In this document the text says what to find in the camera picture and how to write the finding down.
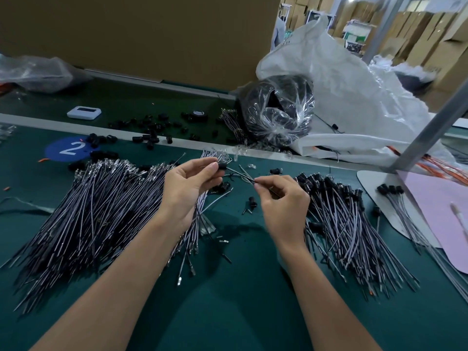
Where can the clear plastic strip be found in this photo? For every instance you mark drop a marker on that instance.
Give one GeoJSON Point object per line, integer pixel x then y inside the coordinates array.
{"type": "Point", "coordinates": [22, 205]}

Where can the white pen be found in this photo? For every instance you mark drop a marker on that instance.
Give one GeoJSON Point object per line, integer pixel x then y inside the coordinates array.
{"type": "Point", "coordinates": [459, 219]}

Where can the grey metal frame post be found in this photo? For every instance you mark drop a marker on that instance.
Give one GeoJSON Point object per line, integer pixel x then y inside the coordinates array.
{"type": "Point", "coordinates": [433, 122]}
{"type": "Point", "coordinates": [382, 29]}

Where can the large white plastic sack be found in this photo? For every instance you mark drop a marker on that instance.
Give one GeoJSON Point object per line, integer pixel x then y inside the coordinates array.
{"type": "Point", "coordinates": [358, 91]}

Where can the pink paper sheet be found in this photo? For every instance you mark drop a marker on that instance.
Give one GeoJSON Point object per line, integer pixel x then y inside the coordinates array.
{"type": "Point", "coordinates": [439, 215]}

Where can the stack of cardboard boxes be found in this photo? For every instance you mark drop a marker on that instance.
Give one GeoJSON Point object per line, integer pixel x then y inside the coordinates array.
{"type": "Point", "coordinates": [442, 40]}

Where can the clear bag with black contents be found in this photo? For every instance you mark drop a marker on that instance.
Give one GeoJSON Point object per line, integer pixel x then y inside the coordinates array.
{"type": "Point", "coordinates": [276, 109]}

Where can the person's left hand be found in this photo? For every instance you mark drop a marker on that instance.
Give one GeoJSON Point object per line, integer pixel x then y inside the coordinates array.
{"type": "Point", "coordinates": [186, 192]}

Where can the brown cardboard panel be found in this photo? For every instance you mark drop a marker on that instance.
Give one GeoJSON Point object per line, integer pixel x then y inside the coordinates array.
{"type": "Point", "coordinates": [146, 36]}

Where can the person's right hand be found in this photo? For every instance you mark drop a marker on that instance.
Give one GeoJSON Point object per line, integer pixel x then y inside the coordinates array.
{"type": "Point", "coordinates": [285, 212]}

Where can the small white timer device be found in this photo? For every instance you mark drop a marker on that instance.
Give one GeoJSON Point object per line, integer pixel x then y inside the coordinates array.
{"type": "Point", "coordinates": [84, 112]}

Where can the small clear plastic piece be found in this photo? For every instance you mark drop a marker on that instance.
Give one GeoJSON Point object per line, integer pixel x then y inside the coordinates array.
{"type": "Point", "coordinates": [207, 224]}

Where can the blue round number sticker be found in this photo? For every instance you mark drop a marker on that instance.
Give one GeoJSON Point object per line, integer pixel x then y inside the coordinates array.
{"type": "Point", "coordinates": [67, 149]}

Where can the person's right forearm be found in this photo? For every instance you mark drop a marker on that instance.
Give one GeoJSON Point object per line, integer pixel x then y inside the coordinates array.
{"type": "Point", "coordinates": [329, 307]}

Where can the crumpled clear plastic bag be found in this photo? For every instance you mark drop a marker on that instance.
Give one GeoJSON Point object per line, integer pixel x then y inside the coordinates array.
{"type": "Point", "coordinates": [33, 73]}

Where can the person's left forearm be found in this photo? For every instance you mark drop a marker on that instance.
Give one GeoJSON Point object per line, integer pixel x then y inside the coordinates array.
{"type": "Point", "coordinates": [110, 296]}

